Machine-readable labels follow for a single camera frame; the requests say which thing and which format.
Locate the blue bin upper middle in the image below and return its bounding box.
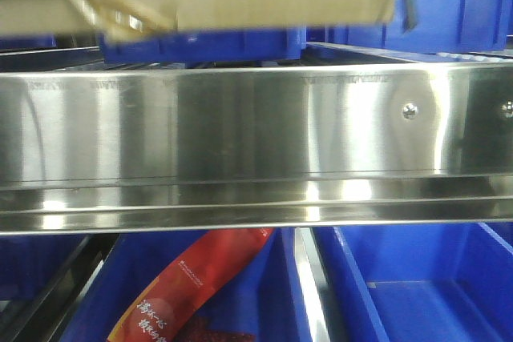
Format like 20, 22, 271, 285
99, 26, 307, 64

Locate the blue bin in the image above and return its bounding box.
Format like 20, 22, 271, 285
325, 0, 512, 53
60, 227, 312, 341
99, 26, 307, 64
314, 223, 512, 341

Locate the red snack bag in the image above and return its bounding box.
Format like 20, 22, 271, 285
107, 227, 273, 341

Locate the blue bin lower middle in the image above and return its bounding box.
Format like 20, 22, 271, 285
60, 227, 312, 341

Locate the steel divider strip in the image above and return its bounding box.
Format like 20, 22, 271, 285
293, 227, 336, 342

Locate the blue bin lower right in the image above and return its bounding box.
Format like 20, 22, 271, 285
314, 223, 512, 341

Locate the blue bin upper right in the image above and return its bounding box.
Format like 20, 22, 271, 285
325, 0, 512, 53

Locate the stainless steel shelf rail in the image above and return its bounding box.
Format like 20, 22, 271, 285
1, 62, 512, 235

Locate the left rail screw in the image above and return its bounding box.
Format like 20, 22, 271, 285
402, 103, 418, 120

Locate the rail screw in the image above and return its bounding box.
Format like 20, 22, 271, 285
500, 100, 513, 119
402, 103, 418, 120

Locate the right rail screw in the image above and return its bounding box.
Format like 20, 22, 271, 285
500, 100, 513, 119

